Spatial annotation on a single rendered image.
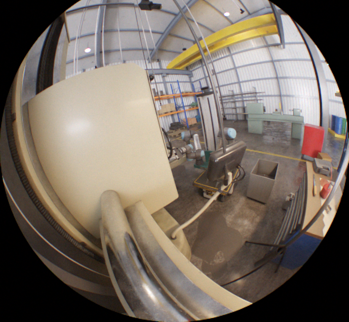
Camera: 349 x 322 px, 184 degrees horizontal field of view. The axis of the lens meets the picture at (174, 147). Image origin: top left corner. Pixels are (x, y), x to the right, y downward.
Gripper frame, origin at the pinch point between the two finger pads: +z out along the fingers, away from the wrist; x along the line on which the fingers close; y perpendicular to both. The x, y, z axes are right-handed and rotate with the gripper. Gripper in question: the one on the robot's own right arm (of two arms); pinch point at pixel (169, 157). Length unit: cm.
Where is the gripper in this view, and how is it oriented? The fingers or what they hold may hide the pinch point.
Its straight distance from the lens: 114.5
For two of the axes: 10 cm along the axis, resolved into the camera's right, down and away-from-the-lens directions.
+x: 4.8, 8.7, -1.4
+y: 3.7, -3.5, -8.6
